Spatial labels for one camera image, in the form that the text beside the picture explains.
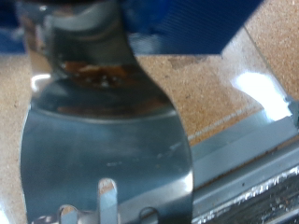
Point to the silver toaster oven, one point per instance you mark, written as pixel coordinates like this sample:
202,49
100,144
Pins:
218,199

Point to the aluminium foil tray liner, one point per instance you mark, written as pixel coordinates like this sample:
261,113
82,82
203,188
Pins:
267,189

